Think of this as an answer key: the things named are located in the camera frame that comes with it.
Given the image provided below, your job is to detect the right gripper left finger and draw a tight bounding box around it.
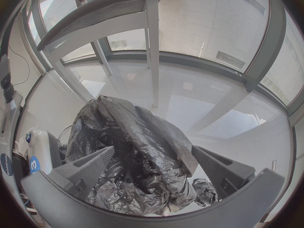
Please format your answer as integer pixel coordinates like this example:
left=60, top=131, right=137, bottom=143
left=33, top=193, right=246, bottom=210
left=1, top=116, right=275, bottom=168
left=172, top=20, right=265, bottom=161
left=51, top=146, right=115, bottom=201

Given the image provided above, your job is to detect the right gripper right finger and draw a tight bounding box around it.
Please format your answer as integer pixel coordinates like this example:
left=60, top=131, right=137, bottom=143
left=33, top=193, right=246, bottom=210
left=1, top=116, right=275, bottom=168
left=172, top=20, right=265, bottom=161
left=191, top=145, right=256, bottom=200

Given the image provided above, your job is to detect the black plastic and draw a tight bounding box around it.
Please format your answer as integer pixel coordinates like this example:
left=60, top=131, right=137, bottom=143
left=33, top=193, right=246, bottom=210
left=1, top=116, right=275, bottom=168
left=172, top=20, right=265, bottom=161
left=192, top=178, right=219, bottom=207

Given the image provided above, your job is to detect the black plastic bag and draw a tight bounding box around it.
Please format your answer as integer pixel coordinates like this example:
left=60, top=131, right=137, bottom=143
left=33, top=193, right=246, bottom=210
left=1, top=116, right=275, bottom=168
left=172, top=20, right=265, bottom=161
left=65, top=95, right=199, bottom=217

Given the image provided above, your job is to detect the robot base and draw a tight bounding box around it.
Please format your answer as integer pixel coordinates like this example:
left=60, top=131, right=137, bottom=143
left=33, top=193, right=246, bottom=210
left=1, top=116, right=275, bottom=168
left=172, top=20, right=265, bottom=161
left=0, top=127, right=67, bottom=199

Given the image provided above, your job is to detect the grey chair with white legs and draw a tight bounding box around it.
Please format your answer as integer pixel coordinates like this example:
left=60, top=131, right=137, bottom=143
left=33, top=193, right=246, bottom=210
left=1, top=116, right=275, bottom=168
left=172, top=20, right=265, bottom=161
left=37, top=0, right=164, bottom=107

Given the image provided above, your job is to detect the window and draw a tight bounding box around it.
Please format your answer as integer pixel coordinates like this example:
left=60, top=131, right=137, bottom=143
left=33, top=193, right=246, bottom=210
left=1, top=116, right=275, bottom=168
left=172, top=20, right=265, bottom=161
left=20, top=0, right=301, bottom=114

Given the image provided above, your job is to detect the black cable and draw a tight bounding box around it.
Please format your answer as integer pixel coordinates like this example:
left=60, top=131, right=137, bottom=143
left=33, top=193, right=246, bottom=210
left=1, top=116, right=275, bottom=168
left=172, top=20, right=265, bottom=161
left=8, top=44, right=30, bottom=85
left=58, top=125, right=73, bottom=139

